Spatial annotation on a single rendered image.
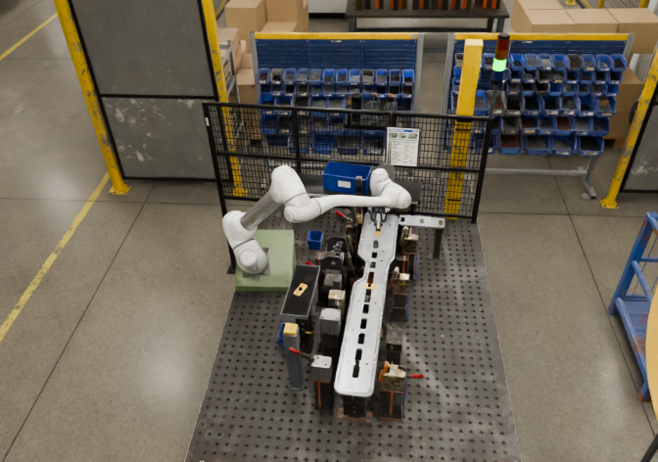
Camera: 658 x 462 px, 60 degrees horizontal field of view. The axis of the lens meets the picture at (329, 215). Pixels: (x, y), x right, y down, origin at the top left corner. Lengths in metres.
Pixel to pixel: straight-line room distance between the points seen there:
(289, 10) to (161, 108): 2.76
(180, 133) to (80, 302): 1.72
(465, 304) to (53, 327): 3.07
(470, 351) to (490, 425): 0.46
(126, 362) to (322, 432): 1.87
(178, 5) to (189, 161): 1.50
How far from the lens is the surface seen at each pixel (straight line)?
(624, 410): 4.34
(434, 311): 3.58
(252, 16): 7.30
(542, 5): 6.42
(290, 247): 3.66
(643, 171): 5.84
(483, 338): 3.49
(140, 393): 4.28
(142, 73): 5.31
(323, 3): 9.80
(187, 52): 5.07
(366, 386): 2.85
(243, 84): 6.08
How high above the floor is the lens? 3.34
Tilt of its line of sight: 39 degrees down
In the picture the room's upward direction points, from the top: 2 degrees counter-clockwise
